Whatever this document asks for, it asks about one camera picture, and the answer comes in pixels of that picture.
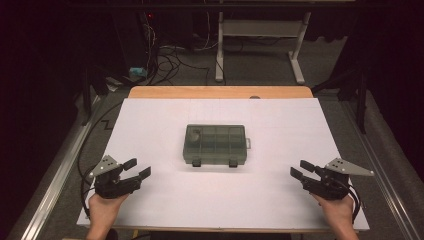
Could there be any aluminium rail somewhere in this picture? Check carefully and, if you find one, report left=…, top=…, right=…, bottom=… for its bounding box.
left=19, top=96, right=101, bottom=240
left=339, top=99, right=424, bottom=240

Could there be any hand-held gripper cable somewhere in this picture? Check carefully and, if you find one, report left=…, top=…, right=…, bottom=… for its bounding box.
left=77, top=101, right=124, bottom=219
left=346, top=183, right=363, bottom=224

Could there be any right hand-held gripper cable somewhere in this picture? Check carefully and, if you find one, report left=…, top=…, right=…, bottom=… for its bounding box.
left=346, top=183, right=363, bottom=224

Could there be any person's right hand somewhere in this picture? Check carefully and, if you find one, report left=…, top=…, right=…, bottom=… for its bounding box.
left=310, top=193, right=358, bottom=234

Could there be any person's left hand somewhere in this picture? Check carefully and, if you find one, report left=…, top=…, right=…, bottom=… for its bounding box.
left=87, top=193, right=130, bottom=233

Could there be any tangle of floor cables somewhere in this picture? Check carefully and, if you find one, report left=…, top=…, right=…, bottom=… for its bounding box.
left=143, top=13, right=211, bottom=86

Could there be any small teal box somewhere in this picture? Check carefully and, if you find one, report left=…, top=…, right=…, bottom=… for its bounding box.
left=129, top=67, right=148, bottom=78

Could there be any white metal stand frame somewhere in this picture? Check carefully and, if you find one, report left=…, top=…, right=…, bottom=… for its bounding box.
left=214, top=11, right=313, bottom=85

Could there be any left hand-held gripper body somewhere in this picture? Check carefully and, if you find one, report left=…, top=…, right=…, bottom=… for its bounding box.
left=89, top=154, right=143, bottom=200

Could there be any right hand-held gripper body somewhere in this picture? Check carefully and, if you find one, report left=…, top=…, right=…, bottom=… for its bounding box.
left=301, top=157, right=375, bottom=201

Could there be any smoky clear compartment storage box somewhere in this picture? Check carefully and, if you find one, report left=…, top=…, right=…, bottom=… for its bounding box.
left=182, top=123, right=252, bottom=169

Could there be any left hand-held gripper cable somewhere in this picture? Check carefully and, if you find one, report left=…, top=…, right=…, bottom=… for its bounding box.
left=77, top=101, right=124, bottom=219

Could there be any black metal stand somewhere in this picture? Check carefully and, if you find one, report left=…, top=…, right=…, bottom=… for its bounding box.
left=311, top=66, right=369, bottom=134
left=81, top=64, right=111, bottom=126

